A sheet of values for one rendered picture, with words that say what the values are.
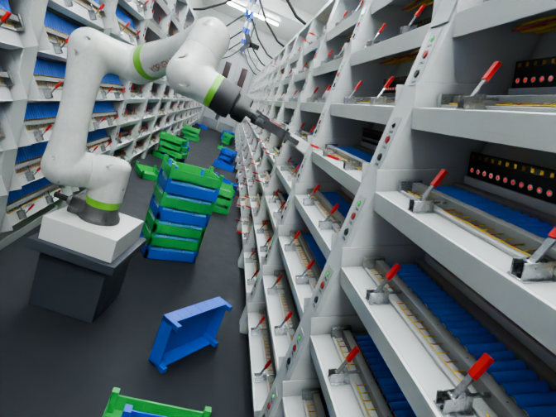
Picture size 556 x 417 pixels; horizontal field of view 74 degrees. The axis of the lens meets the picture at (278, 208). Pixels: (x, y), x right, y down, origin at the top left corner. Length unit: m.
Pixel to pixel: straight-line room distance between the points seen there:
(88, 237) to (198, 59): 0.77
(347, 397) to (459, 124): 0.56
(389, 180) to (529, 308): 0.46
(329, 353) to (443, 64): 0.69
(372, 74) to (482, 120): 0.96
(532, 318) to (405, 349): 0.23
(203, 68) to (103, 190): 0.67
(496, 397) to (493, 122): 0.38
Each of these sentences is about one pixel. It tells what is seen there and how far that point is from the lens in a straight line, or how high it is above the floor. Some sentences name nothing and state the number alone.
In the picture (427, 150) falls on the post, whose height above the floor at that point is 1.03.
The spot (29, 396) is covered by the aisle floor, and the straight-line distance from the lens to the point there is 1.37.
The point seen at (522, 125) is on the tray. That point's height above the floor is 1.08.
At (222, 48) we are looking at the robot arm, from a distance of 1.08.
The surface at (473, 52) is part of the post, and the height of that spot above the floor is 1.25.
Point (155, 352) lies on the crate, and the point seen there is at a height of 0.05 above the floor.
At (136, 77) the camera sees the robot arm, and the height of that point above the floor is 0.93.
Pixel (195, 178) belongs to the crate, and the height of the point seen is 0.51.
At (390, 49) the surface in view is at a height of 1.27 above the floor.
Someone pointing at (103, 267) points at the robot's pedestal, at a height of 0.27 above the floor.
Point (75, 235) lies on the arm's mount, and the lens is 1.49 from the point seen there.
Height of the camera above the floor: 0.98
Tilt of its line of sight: 13 degrees down
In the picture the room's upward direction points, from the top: 21 degrees clockwise
